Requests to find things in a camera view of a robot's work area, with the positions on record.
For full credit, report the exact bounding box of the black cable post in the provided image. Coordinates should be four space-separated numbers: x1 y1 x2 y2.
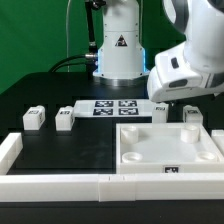
83 0 107 73

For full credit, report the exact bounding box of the white marker base plate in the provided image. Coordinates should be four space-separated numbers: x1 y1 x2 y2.
74 99 155 118

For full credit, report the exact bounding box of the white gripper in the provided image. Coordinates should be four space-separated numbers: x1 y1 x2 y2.
147 44 224 102

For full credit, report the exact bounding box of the black cable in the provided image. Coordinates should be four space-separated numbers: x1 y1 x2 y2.
48 53 98 73

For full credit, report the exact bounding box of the white square tabletop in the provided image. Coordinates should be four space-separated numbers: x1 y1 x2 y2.
116 123 224 174

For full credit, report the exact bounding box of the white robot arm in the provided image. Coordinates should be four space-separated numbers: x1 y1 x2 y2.
93 0 224 102

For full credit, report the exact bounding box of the white obstacle fence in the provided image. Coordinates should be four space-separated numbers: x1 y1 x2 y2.
0 133 224 202

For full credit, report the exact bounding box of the grey thin cable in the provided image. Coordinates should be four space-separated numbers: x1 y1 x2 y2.
65 0 73 73

